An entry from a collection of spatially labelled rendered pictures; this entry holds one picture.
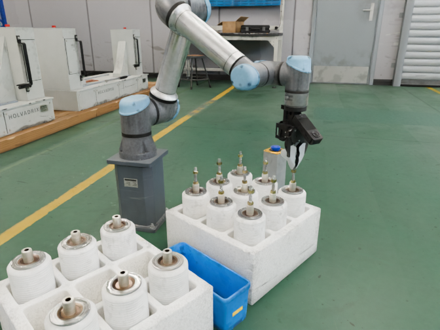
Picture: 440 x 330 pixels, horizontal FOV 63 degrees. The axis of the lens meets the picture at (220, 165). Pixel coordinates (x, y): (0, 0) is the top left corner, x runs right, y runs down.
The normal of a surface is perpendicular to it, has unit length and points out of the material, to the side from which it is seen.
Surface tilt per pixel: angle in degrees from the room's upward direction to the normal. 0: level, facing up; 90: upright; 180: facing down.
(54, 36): 90
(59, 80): 90
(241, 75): 90
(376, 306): 0
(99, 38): 90
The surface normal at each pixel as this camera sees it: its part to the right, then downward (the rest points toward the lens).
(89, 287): 0.70, 0.25
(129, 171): -0.25, 0.33
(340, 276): 0.00, -0.94
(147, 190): 0.51, 0.29
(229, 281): -0.70, 0.22
